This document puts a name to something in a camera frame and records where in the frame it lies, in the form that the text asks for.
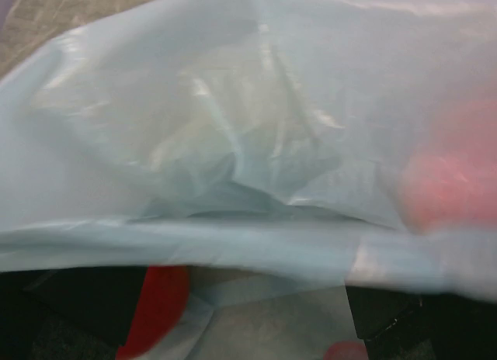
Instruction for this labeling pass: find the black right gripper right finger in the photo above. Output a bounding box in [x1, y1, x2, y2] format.
[346, 286, 496, 360]

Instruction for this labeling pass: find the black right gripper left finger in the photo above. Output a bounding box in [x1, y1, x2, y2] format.
[1, 267, 146, 359]

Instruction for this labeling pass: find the red fruit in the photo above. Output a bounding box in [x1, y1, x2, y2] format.
[116, 266, 189, 359]

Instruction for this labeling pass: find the light blue printed plastic bag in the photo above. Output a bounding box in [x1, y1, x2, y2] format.
[1, 0, 496, 359]

